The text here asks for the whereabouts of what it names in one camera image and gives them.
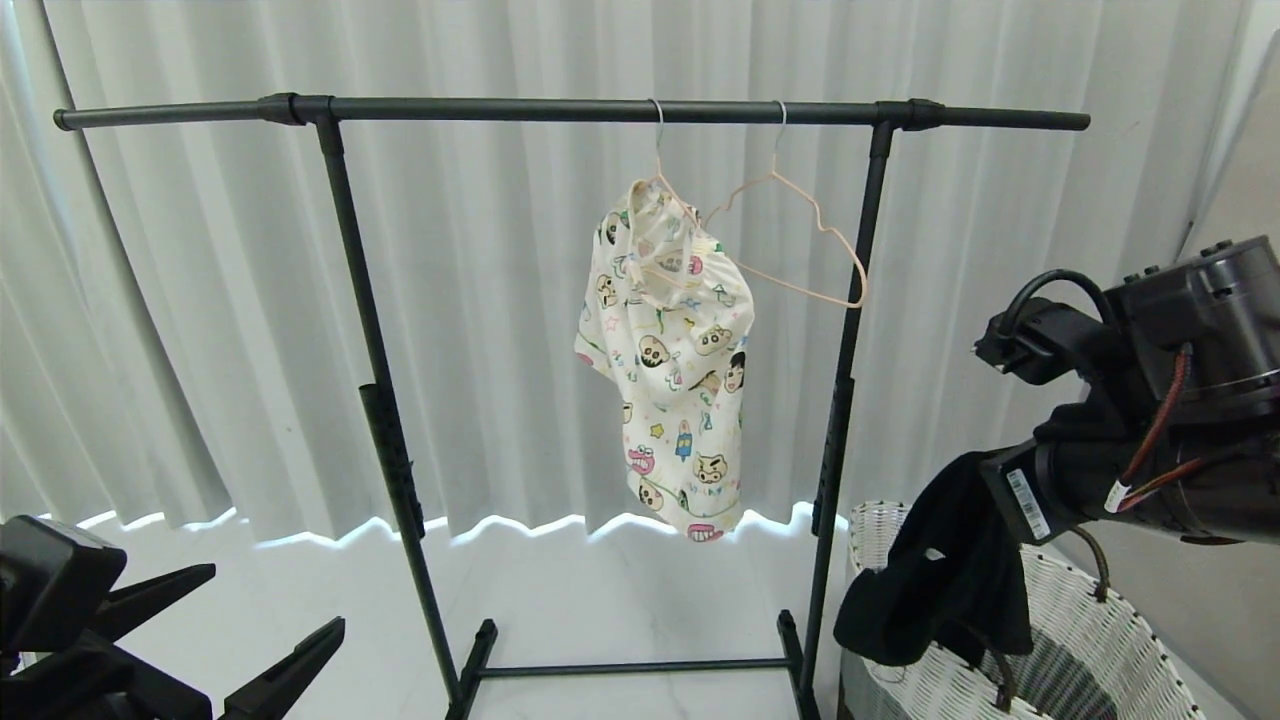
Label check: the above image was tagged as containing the cream printed garment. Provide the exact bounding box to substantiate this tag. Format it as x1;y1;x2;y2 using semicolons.
575;178;756;544

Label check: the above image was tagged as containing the pink clothes hanger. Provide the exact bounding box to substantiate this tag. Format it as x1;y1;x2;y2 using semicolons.
703;100;869;309
628;100;741;301

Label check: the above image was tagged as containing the black clothes rack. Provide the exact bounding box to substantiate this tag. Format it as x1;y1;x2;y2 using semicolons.
55;93;1091;720

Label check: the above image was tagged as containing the white curtain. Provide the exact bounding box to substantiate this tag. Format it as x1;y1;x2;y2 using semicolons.
0;0;1251;546

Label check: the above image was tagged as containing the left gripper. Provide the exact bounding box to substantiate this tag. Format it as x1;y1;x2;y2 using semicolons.
0;563;347;720

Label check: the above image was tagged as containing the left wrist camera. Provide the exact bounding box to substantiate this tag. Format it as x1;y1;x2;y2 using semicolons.
0;515;128;656

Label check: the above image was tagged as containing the white laundry basket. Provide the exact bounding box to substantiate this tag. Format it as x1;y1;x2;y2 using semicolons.
840;500;1206;720

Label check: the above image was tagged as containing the black garment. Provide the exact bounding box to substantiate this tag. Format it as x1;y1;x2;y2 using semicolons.
833;452;1034;669

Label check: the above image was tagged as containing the black cable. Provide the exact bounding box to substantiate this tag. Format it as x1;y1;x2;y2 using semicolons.
1000;268;1116;336

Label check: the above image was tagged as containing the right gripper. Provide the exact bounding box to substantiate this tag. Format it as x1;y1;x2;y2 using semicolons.
980;440;1126;546

